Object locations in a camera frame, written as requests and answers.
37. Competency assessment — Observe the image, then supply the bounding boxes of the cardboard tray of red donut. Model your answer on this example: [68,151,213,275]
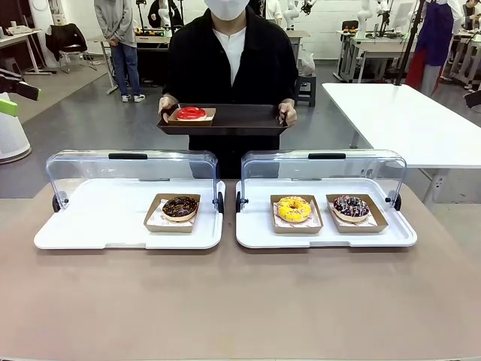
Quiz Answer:
[167,107,217,127]

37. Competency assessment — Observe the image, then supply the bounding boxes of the red glazed donut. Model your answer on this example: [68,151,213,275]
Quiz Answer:
[176,106,207,121]

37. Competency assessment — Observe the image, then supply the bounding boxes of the yellow sprinkled donut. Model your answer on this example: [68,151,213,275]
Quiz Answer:
[277,195,312,223]

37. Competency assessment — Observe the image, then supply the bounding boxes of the cardboard tray of yellow donut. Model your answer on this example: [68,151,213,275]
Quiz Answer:
[270,194,325,235]

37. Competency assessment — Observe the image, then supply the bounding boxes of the dark brown serving tray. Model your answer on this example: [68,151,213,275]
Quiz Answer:
[156,104,289,137]

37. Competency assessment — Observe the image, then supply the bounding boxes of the person in blue apron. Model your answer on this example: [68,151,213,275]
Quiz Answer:
[405,0,465,97]

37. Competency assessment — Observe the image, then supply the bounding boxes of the person in grey hoodie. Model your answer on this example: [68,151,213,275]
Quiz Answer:
[93,0,147,103]

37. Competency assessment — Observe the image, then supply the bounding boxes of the chocolate donut with colourful sprinkles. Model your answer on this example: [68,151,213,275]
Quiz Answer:
[332,194,370,223]

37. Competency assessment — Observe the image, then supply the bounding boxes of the cardboard tray of striped donut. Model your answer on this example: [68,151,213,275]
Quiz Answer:
[325,193,389,234]

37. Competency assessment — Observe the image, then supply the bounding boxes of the person in black top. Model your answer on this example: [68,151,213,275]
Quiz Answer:
[161,0,300,180]

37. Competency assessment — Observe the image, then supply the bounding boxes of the cardboard tray of chocolate donut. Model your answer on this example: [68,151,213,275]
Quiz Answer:
[143,193,201,234]

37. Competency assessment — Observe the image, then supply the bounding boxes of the person's right hand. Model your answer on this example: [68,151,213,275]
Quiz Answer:
[157,96,180,123]

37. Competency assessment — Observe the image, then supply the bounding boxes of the person's left hand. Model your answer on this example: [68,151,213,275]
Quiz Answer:
[277,99,299,127]

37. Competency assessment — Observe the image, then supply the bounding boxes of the white air purifier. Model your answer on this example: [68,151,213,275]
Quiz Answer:
[0,93,33,163]

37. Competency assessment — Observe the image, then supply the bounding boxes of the light wooden background table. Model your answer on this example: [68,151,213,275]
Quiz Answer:
[0,28,52,76]

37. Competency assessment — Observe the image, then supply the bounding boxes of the chair with black jacket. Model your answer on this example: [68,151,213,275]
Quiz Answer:
[44,23,98,74]

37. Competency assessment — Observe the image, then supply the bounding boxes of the white side table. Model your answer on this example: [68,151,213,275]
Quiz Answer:
[322,81,481,204]

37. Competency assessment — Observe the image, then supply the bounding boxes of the black tripod pole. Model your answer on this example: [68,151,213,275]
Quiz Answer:
[394,0,428,86]

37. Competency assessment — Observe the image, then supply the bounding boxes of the background desk with equipment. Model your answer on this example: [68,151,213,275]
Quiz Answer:
[337,28,414,83]

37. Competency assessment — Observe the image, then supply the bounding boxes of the clear display case lid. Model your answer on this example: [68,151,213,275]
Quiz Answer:
[44,149,219,211]
[240,149,408,211]

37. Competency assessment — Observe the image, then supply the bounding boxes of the white display case base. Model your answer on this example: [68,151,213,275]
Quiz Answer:
[33,178,226,251]
[235,178,419,250]

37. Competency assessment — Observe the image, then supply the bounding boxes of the printed paper liner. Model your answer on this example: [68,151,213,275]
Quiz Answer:
[147,205,197,229]
[331,205,379,229]
[274,201,322,229]

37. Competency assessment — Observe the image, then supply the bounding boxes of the dark stool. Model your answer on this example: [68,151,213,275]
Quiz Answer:
[295,74,317,108]

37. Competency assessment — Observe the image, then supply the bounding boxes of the white plastic bag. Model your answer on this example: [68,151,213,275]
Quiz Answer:
[299,52,316,76]

